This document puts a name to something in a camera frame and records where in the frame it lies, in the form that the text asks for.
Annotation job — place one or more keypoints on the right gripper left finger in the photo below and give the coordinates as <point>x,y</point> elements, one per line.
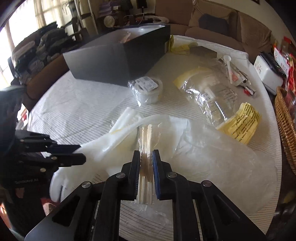
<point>91,211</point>

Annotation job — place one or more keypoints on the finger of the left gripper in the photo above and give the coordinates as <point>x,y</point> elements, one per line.
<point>57,160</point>
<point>53,145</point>

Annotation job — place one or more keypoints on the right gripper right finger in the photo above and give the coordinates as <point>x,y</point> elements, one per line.
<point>201,211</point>

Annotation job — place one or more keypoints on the clear bag of sticks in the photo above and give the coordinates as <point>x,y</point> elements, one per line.
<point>148,138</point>

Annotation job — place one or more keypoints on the white tape roll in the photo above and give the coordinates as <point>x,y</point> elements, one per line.
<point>146,90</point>

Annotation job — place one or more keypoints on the yellow printed plastic bag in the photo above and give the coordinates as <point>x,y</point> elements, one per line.
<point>219,103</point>

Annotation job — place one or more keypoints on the brown armchair with clothes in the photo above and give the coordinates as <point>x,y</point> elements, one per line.
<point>38,62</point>

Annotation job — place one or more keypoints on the white striped table cloth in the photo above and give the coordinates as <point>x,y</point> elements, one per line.
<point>75,111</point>

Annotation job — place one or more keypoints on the black storage box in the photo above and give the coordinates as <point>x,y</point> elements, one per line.
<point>120,56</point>

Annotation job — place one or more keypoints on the wicker basket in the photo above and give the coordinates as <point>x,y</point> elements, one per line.
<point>285,126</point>

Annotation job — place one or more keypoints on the white floral tissue box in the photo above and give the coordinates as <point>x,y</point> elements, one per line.
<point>270,80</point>

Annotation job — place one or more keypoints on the white plastic spoon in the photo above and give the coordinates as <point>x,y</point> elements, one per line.
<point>227,60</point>

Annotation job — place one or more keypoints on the black remote control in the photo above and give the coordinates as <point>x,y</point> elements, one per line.
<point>273,65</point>

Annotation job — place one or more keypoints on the small yellow sachet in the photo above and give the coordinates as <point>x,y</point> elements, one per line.
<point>174,48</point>

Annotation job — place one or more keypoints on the red white snack bag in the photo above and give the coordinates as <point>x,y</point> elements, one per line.
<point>284,54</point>

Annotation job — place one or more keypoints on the brown fabric sofa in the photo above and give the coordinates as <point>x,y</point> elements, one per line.
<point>245,32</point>

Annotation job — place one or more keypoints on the dark blue lumbar cushion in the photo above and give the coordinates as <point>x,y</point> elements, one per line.
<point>214,24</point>

